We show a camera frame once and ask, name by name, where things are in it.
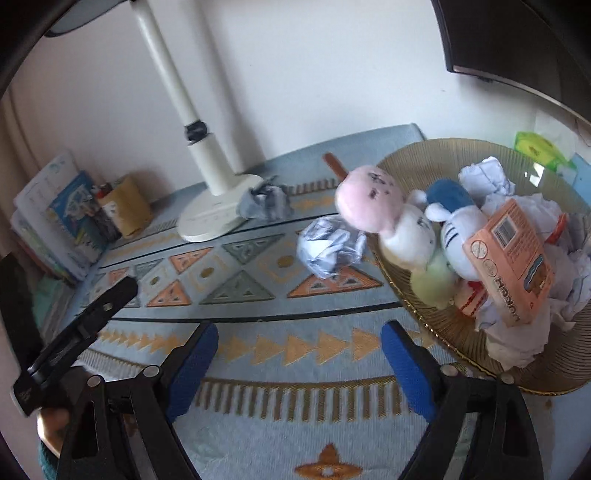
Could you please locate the black monitor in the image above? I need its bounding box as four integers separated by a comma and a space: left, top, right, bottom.
431, 0, 591, 126

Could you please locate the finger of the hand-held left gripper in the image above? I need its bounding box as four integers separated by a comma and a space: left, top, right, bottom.
27, 276, 140, 385

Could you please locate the brown ribbed bowl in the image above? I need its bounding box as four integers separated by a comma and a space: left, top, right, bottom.
368, 137, 591, 396

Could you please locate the black mesh pen holder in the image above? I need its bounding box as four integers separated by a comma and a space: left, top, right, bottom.
94, 193, 123, 241

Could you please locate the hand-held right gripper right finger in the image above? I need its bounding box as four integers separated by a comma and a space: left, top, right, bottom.
380, 320, 542, 480

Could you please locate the orange cardboard box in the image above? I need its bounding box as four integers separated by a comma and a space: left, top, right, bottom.
461, 198, 556, 329

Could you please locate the white desk lamp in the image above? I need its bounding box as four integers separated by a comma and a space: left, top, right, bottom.
44, 0, 265, 243

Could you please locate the patterned woven table mat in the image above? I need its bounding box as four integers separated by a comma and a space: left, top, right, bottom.
41, 124, 591, 480

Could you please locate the green tissue packet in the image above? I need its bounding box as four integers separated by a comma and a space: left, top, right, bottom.
514, 131, 569, 165

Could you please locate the person's left hand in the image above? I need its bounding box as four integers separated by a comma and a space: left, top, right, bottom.
36, 408, 71, 456

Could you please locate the row of upright books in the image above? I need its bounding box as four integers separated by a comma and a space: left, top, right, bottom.
11, 150, 110, 282

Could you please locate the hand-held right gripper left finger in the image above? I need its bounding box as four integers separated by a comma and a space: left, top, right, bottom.
55, 322, 219, 480

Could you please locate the white plush toy blue hat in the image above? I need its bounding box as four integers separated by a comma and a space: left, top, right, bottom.
424, 179, 491, 283

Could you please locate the bamboo pen holder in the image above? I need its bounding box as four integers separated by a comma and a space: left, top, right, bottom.
110, 174, 153, 239

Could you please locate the blue cover book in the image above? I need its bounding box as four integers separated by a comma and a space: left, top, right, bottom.
48, 170, 110, 264

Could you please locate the grey plaid cloth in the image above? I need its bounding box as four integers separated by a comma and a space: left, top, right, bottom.
237, 175, 293, 221

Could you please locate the pink white green dango plush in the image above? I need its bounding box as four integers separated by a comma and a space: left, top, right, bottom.
322, 153, 456, 308

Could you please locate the stack of flat books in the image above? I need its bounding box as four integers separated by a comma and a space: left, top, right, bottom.
32, 276, 75, 352

